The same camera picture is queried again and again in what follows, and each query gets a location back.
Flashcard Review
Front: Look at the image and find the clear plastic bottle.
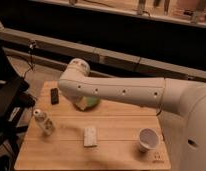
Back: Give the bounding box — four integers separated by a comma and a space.
33, 109, 55, 136

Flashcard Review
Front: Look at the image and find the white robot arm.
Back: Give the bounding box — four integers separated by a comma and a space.
58, 58, 206, 171

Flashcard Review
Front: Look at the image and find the green bowl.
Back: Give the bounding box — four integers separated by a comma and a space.
81, 97, 99, 109

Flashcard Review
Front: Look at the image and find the white sponge block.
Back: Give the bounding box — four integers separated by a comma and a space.
84, 126, 97, 147

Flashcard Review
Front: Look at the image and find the black chair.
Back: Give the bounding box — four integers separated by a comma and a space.
0, 36, 37, 171

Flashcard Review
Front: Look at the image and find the white paper cup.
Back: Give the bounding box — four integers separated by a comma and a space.
138, 128, 160, 153

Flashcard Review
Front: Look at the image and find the black hanging cable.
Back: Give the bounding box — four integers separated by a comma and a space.
21, 39, 38, 81

